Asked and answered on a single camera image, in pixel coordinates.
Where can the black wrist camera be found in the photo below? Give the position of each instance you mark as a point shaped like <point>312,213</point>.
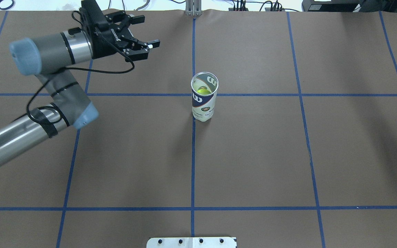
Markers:
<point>92,17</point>

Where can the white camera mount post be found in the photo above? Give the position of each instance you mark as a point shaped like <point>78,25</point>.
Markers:
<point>192,242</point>

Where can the aluminium frame post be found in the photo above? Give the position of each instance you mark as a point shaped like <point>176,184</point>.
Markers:
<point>193,8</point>

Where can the blue tape roll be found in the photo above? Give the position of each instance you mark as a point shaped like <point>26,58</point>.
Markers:
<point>7,4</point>

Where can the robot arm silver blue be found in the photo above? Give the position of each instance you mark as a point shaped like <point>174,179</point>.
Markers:
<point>61,102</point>

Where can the black power box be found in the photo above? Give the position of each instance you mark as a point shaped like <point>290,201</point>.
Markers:
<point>329,5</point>

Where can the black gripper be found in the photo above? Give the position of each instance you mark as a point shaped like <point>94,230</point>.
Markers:
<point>102,45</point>

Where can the yellow tennis ball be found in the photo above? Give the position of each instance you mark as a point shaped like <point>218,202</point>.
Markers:
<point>203,91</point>

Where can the clear tennis ball can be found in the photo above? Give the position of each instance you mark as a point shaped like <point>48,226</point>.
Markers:
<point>203,106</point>

